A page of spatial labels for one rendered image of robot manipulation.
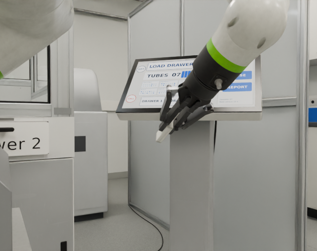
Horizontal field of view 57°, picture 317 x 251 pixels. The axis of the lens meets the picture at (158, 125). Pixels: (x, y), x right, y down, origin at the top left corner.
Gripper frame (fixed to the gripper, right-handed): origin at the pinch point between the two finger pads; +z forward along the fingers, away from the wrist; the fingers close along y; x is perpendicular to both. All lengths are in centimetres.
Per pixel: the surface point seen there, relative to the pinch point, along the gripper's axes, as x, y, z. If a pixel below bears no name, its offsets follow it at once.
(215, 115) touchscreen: 19.4, 21.7, 4.3
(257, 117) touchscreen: 17.0, 32.3, -3.7
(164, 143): 106, 63, 122
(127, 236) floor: 39, 55, 166
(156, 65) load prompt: 49, 3, 16
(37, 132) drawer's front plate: 12.0, -30.2, 33.8
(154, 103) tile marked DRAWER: 27.7, 4.0, 16.3
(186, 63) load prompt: 47.3, 13.0, 7.4
